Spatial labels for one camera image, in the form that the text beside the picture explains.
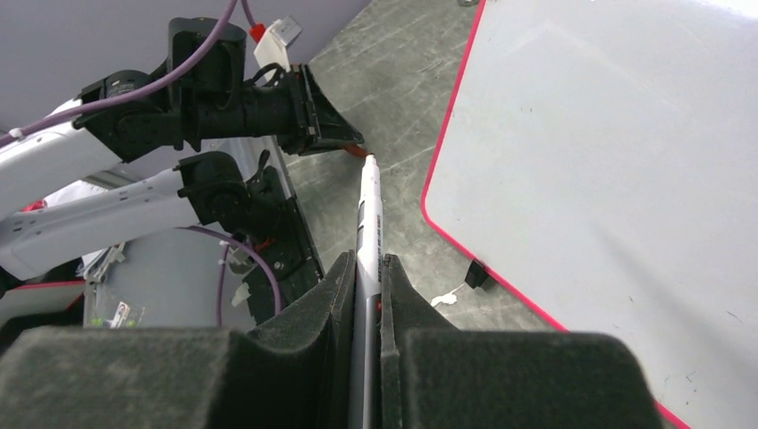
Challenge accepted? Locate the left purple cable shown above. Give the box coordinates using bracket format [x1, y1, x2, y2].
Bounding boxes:
[0, 0, 283, 328]

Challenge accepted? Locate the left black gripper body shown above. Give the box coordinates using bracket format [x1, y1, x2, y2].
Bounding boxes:
[245, 63, 316, 156]

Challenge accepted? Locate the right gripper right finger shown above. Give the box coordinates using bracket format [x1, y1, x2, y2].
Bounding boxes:
[380, 254, 663, 428]

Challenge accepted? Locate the red-framed whiteboard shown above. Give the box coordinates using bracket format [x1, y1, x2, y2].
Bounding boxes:
[421, 1, 757, 428]

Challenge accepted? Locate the brown marker cap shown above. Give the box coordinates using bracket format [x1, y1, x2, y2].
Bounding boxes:
[343, 144, 369, 158]

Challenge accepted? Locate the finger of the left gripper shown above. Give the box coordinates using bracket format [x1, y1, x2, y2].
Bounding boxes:
[305, 64, 365, 147]
[299, 143, 354, 156]

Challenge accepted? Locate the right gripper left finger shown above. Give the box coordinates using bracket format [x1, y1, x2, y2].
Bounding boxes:
[1, 251, 356, 428]

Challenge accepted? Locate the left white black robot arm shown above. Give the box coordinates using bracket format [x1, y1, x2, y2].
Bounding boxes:
[1, 18, 365, 290]

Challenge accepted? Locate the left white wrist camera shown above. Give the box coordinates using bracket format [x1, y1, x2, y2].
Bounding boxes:
[249, 16, 302, 72]

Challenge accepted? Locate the white whiteboard marker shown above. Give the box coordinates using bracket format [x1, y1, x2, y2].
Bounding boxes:
[348, 155, 383, 428]

